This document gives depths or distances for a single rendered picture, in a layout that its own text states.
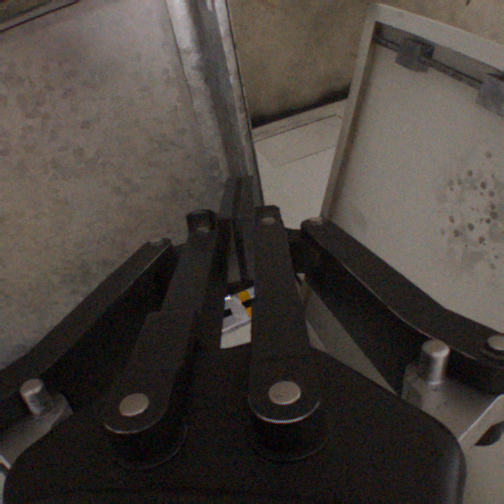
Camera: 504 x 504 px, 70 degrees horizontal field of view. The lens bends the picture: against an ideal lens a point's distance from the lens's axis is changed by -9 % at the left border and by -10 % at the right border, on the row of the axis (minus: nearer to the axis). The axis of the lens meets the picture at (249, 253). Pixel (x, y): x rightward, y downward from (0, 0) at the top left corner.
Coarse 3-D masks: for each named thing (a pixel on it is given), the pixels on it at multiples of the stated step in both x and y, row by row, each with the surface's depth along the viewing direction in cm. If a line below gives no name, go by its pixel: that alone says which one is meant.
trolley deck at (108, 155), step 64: (64, 0) 36; (128, 0) 35; (0, 64) 34; (64, 64) 37; (128, 64) 40; (0, 128) 38; (64, 128) 41; (128, 128) 44; (192, 128) 48; (0, 192) 42; (64, 192) 46; (128, 192) 50; (192, 192) 54; (256, 192) 58; (0, 256) 48; (64, 256) 52; (128, 256) 56; (0, 320) 54
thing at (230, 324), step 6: (252, 288) 68; (252, 294) 67; (246, 300) 67; (252, 300) 67; (228, 306) 66; (246, 306) 66; (228, 312) 66; (228, 318) 65; (234, 318) 65; (228, 324) 64; (234, 324) 64; (240, 324) 64; (246, 324) 65; (222, 330) 63; (228, 330) 64
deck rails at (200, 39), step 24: (168, 0) 36; (192, 0) 37; (216, 0) 33; (192, 24) 39; (216, 24) 35; (192, 48) 41; (216, 48) 38; (192, 72) 43; (216, 72) 42; (192, 96) 44; (216, 96) 46; (216, 120) 48; (240, 120) 42; (216, 144) 50; (240, 144) 45; (216, 168) 52; (240, 168) 50; (216, 192) 55
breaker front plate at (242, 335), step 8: (240, 328) 64; (248, 328) 64; (224, 336) 64; (232, 336) 64; (240, 336) 63; (248, 336) 63; (224, 344) 63; (232, 344) 63; (0, 472) 52; (0, 480) 51; (0, 488) 50; (0, 496) 49
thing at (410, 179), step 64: (384, 64) 49; (448, 64) 40; (384, 128) 52; (448, 128) 42; (384, 192) 55; (448, 192) 44; (384, 256) 58; (448, 256) 46; (320, 320) 79; (384, 384) 63
